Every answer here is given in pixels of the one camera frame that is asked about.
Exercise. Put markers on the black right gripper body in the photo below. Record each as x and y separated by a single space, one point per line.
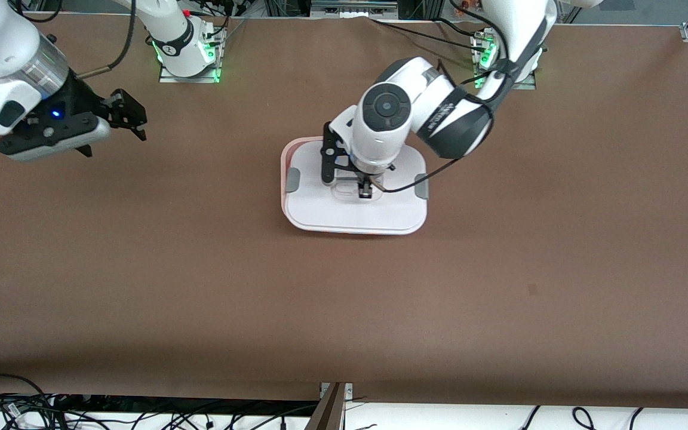
83 100

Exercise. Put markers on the white plastic box base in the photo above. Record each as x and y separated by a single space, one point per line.
284 161

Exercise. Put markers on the grey metal box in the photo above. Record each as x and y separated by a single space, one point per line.
353 7

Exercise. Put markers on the brown paper table cover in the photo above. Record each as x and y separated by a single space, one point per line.
344 298

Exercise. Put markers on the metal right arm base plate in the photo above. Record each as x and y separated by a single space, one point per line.
212 71

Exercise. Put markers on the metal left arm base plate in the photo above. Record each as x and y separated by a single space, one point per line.
480 60

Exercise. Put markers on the small metal bracket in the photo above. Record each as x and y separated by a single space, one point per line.
349 389

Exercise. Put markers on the brown wooden post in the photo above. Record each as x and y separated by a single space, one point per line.
327 412

